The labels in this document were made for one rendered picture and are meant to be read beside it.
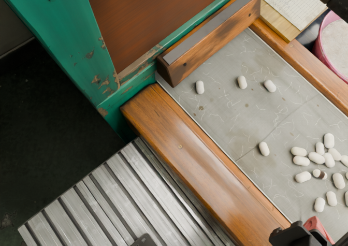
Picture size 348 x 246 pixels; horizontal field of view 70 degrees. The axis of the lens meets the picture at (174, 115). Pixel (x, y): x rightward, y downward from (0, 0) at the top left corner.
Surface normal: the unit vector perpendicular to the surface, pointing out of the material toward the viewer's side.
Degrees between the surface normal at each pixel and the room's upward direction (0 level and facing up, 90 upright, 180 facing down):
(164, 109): 0
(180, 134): 0
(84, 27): 90
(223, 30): 66
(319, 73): 0
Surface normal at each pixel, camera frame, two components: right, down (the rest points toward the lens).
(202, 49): 0.64, 0.55
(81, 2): 0.67, 0.72
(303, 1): 0.05, -0.28
